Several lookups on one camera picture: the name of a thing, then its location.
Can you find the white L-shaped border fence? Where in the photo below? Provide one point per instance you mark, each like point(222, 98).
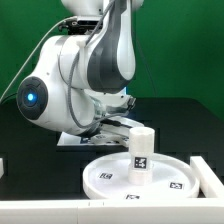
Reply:
point(206, 210)

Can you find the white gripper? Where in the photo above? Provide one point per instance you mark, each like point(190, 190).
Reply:
point(114, 131)

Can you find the white round table top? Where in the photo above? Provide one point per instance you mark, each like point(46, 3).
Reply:
point(170, 178)

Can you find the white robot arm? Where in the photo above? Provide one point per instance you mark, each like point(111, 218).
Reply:
point(77, 87)

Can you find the white marker sheet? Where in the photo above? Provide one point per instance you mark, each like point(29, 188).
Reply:
point(100, 139)

